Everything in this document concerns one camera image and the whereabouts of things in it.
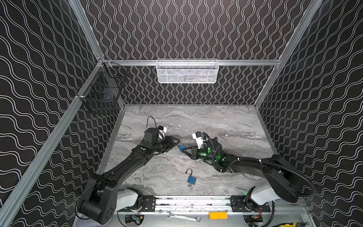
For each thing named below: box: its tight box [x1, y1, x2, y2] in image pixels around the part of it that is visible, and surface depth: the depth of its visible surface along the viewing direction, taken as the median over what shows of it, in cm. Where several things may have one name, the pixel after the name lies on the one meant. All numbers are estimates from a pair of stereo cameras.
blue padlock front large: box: [185, 168, 198, 186], surface depth 85 cm
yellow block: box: [208, 211, 229, 220], surface depth 73 cm
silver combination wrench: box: [166, 211, 202, 223], surface depth 72 cm
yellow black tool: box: [270, 221, 310, 227], surface depth 70 cm
